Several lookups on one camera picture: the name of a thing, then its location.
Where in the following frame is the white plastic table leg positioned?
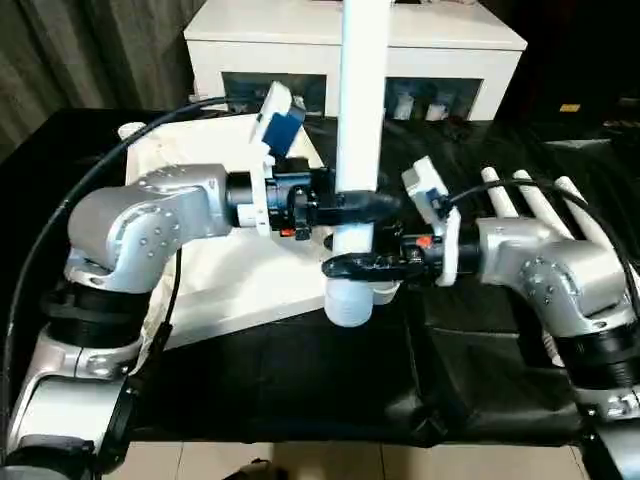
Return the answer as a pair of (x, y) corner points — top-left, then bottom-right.
(323, 0), (401, 329)
(552, 175), (601, 241)
(512, 169), (556, 221)
(479, 167), (569, 369)

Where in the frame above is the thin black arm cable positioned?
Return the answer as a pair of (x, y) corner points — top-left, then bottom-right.
(94, 247), (184, 466)

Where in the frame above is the grey curtain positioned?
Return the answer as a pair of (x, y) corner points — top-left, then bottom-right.
(0, 0), (201, 161)

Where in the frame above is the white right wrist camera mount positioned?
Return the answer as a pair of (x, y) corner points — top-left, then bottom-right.
(401, 156), (461, 286)

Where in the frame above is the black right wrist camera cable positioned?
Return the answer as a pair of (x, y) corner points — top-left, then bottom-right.
(444, 179), (640, 311)

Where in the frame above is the white plastic table top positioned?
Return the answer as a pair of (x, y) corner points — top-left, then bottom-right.
(117, 112), (401, 351)

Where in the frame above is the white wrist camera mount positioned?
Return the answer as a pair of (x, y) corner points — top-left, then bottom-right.
(401, 156), (461, 286)
(234, 82), (307, 236)

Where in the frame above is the black work mat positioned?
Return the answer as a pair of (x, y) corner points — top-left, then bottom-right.
(0, 107), (640, 446)

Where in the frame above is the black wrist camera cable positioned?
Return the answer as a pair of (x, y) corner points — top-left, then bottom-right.
(444, 179), (640, 311)
(0, 94), (261, 401)

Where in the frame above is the white cabinet with glass doors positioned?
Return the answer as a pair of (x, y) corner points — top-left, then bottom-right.
(183, 0), (529, 121)

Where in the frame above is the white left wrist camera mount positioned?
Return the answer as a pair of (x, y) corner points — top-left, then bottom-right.
(234, 82), (307, 236)

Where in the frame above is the black left wrist camera cable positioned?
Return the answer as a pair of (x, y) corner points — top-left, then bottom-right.
(0, 94), (261, 401)

